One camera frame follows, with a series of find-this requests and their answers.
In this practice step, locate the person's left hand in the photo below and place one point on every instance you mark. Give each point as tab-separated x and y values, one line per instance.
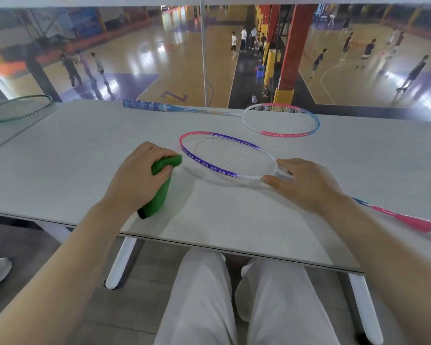
136	183

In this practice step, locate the person's right hand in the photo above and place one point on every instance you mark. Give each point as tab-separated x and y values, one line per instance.
309	185

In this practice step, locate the green black cleaning cloth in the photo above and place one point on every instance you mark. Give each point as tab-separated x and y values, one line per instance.
161	190

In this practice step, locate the pink blue badminton racket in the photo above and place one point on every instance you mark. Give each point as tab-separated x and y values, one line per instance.
143	105

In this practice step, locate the purple pink badminton racket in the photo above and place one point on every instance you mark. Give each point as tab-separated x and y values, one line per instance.
416	222

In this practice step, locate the person's right forearm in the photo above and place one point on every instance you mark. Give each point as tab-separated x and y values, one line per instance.
398	265

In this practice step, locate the person's left forearm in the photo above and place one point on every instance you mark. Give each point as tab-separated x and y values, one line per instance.
50	283

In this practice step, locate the person's white trousers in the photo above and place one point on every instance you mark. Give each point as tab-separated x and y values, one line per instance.
197	305

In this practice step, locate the green badminton racket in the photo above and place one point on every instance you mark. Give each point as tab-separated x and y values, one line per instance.
18	109

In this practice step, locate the white table leg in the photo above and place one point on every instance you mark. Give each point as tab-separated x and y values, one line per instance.
55	231
120	264
366	309

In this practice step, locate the blue bin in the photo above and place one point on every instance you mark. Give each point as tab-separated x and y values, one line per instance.
260	71

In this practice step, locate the red pillar with yellow base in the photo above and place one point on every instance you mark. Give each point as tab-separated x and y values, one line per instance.
292	50

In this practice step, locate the metal window mullion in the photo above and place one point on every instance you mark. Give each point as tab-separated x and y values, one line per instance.
204	57

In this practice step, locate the group of distant people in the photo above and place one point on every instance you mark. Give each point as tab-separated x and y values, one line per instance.
243	39

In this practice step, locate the white banner with purple print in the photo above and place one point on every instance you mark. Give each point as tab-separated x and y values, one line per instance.
93	0

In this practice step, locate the yellow padded post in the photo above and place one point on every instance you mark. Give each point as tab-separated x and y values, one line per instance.
269	66

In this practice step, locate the dark hoop post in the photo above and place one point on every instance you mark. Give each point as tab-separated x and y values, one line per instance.
39	75

